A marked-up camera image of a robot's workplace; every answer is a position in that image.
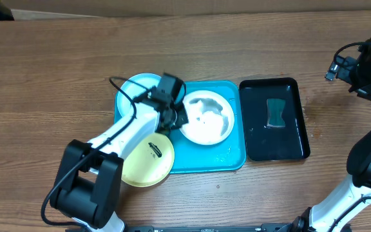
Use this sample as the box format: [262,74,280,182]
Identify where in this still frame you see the white plate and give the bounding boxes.
[180,90,234,146]

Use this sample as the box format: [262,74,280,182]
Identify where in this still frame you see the yellow plate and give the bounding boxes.
[122,133,175,188]

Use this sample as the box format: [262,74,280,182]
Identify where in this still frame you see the green scrubbing sponge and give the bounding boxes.
[267,99,285,128]

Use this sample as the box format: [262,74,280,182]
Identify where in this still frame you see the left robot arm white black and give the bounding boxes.
[41,102,188,231]

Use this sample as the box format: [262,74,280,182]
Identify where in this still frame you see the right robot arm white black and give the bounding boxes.
[281,37,371,231]

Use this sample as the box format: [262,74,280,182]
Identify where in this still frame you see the teal plastic tray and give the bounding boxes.
[113,80,247,175]

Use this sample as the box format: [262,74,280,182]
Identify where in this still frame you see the black plastic tray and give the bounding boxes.
[239,77,310,162]

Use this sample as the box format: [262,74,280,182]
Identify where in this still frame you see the light blue plate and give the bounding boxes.
[116,73,182,119]

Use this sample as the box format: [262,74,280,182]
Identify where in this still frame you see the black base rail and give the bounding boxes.
[122,223,300,232]

